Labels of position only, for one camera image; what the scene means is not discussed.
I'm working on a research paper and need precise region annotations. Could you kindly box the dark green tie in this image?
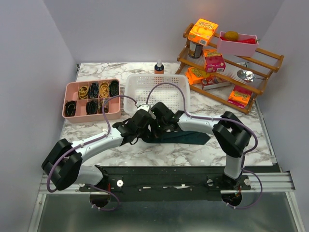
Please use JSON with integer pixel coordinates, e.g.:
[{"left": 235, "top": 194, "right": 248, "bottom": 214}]
[{"left": 142, "top": 131, "right": 210, "bottom": 145}]

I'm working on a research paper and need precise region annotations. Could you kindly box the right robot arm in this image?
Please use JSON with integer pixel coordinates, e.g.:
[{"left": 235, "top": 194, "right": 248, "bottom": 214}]
[{"left": 149, "top": 102, "right": 253, "bottom": 189}]

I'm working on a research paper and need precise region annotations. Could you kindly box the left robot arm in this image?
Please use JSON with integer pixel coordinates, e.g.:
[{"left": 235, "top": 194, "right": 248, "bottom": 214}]
[{"left": 42, "top": 109, "right": 155, "bottom": 193}]

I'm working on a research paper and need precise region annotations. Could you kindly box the white plastic basket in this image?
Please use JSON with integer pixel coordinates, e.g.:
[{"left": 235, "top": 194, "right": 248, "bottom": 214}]
[{"left": 124, "top": 74, "right": 191, "bottom": 112}]

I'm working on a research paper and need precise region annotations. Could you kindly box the patterned rolled tie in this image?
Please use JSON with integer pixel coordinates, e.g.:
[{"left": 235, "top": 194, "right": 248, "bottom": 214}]
[{"left": 98, "top": 98, "right": 109, "bottom": 114}]

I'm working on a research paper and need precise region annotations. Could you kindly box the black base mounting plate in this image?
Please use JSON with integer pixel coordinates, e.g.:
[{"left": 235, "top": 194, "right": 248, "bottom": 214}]
[{"left": 77, "top": 165, "right": 252, "bottom": 203}]

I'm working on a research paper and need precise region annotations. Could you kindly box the black rolled tie top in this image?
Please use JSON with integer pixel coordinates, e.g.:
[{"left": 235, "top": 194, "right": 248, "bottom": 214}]
[{"left": 109, "top": 80, "right": 119, "bottom": 97}]

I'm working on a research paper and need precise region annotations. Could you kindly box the black rolled tie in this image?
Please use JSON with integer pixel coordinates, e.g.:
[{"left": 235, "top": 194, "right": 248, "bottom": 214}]
[
  {"left": 64, "top": 101, "right": 76, "bottom": 117},
  {"left": 86, "top": 100, "right": 98, "bottom": 115},
  {"left": 109, "top": 80, "right": 119, "bottom": 97}
]

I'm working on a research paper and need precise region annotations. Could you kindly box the orange spray bottle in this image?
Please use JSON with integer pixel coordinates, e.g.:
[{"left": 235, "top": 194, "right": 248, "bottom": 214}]
[{"left": 154, "top": 59, "right": 164, "bottom": 74}]

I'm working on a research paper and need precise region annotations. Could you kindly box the orange sponge box middle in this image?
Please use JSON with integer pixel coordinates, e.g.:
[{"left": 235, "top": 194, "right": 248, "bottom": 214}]
[{"left": 185, "top": 67, "right": 211, "bottom": 85}]

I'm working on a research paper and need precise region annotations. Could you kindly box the orange sponge box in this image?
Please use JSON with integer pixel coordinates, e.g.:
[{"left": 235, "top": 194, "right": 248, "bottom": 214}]
[
  {"left": 185, "top": 67, "right": 211, "bottom": 85},
  {"left": 188, "top": 18, "right": 219, "bottom": 46},
  {"left": 227, "top": 86, "right": 252, "bottom": 109}
]

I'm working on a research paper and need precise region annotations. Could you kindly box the yellow rolled tie right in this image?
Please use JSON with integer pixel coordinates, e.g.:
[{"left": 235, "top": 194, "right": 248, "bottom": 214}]
[{"left": 99, "top": 82, "right": 109, "bottom": 98}]

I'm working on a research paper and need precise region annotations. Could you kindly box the yellow rolled tie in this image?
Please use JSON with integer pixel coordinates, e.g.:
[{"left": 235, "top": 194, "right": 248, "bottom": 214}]
[
  {"left": 99, "top": 82, "right": 109, "bottom": 98},
  {"left": 78, "top": 86, "right": 88, "bottom": 100}
]

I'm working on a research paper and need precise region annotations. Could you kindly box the black rolled tie bottom middle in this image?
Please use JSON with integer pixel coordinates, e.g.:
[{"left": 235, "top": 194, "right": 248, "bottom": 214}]
[{"left": 86, "top": 100, "right": 98, "bottom": 115}]

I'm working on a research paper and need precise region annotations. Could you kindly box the white red flat box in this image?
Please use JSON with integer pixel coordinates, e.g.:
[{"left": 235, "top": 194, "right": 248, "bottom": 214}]
[{"left": 201, "top": 75, "right": 231, "bottom": 90}]

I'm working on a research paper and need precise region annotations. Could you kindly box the dark blue rolled tie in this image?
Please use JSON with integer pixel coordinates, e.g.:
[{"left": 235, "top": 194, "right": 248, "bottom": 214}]
[{"left": 88, "top": 82, "right": 99, "bottom": 99}]

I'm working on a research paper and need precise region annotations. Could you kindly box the pink compartment organizer box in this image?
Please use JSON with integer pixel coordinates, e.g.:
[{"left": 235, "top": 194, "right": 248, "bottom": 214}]
[{"left": 62, "top": 79, "right": 121, "bottom": 123}]

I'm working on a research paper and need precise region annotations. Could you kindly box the yellow rolled tie left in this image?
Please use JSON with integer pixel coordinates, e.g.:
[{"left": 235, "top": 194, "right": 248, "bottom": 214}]
[{"left": 78, "top": 86, "right": 88, "bottom": 100}]

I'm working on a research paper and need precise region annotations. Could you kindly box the black rolled tie bottom left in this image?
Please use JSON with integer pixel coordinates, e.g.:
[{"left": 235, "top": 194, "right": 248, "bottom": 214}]
[{"left": 64, "top": 101, "right": 76, "bottom": 117}]

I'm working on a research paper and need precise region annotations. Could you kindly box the pink sponge box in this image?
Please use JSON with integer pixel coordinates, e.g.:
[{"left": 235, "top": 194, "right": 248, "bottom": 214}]
[{"left": 203, "top": 49, "right": 226, "bottom": 73}]

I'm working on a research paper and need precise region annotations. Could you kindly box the dark jar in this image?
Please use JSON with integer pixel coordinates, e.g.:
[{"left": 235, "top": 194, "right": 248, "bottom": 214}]
[{"left": 188, "top": 41, "right": 203, "bottom": 58}]

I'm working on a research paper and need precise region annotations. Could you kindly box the orange sponge box lower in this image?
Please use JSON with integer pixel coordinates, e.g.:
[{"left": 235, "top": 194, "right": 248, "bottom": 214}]
[{"left": 227, "top": 86, "right": 252, "bottom": 109}]

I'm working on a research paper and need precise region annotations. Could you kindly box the wooden tiered rack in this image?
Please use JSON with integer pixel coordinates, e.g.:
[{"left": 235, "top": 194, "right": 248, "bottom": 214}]
[{"left": 175, "top": 23, "right": 284, "bottom": 115}]

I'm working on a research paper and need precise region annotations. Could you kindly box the silver metal spoon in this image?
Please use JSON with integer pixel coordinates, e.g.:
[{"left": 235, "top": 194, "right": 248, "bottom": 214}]
[{"left": 237, "top": 69, "right": 263, "bottom": 83}]

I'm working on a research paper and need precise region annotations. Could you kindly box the orange sponge box top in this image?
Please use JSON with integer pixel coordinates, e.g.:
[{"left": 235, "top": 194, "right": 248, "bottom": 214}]
[{"left": 188, "top": 18, "right": 219, "bottom": 46}]

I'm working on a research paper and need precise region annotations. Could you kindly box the brown potato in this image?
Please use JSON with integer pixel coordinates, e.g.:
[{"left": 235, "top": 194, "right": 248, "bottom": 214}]
[{"left": 224, "top": 31, "right": 239, "bottom": 42}]

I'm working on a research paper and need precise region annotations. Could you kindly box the pink rectangular bin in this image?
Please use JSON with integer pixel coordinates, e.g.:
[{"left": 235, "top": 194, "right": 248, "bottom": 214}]
[{"left": 217, "top": 31, "right": 259, "bottom": 57}]

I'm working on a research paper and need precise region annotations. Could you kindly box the red chili pepper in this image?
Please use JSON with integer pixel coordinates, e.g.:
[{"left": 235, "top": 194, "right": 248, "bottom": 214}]
[{"left": 220, "top": 36, "right": 259, "bottom": 44}]

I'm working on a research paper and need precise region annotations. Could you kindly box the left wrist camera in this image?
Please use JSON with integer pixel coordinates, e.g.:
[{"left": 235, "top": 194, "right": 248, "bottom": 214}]
[{"left": 137, "top": 104, "right": 151, "bottom": 112}]

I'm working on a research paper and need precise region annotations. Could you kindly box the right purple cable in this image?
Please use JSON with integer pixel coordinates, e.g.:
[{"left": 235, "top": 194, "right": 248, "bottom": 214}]
[{"left": 146, "top": 83, "right": 263, "bottom": 210}]

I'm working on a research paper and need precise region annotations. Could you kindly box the aluminium rail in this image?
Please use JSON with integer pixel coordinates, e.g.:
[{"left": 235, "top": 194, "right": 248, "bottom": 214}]
[{"left": 39, "top": 172, "right": 295, "bottom": 194}]

